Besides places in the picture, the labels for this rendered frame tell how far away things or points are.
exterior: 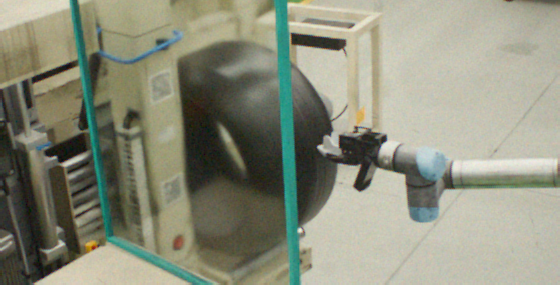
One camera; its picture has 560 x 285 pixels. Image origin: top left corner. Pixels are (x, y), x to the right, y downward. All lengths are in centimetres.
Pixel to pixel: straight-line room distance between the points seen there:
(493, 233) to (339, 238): 73
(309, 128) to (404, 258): 194
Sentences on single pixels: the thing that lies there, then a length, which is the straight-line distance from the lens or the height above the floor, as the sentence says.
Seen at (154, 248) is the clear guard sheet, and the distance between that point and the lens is 190.
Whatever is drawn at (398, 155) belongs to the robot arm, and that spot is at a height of 132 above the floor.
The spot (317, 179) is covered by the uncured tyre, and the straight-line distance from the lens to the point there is 241.
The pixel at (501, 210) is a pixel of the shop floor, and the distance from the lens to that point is 465.
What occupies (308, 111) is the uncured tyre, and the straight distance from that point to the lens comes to 238.
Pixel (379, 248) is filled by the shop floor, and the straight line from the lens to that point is 429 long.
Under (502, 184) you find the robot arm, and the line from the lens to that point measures 229.
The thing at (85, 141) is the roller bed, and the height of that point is 117.
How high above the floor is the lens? 230
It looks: 25 degrees down
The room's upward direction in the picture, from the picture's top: 5 degrees counter-clockwise
